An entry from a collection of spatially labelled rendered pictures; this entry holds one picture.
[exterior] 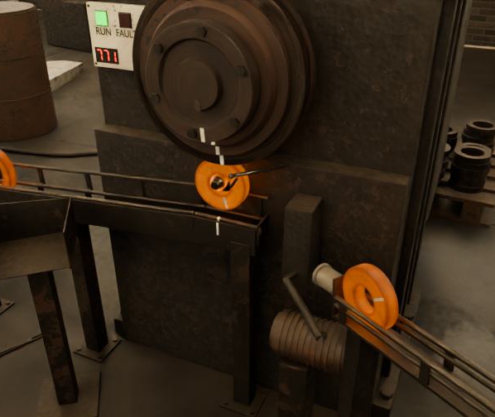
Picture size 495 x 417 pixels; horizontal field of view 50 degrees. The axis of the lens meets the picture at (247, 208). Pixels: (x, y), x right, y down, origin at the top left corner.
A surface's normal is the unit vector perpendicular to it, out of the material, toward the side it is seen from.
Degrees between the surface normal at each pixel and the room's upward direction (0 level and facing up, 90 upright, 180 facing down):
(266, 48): 63
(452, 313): 0
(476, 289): 0
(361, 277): 90
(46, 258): 5
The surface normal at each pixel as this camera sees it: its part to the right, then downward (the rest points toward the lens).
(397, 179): 0.00, -0.87
